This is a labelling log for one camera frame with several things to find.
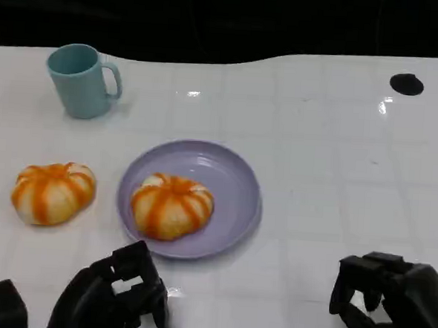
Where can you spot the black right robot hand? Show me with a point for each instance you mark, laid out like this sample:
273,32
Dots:
419,299

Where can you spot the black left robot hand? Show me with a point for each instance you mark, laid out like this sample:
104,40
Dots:
92,297

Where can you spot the orange and white bread roll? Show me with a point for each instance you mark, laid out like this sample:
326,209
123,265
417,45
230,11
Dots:
171,209
53,195

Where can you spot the lilac plate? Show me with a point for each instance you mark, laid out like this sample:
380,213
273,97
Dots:
235,194

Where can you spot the pale green mug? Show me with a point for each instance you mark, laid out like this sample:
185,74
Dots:
83,89

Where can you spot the black round table grommet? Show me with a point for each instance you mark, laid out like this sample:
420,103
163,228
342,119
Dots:
406,84

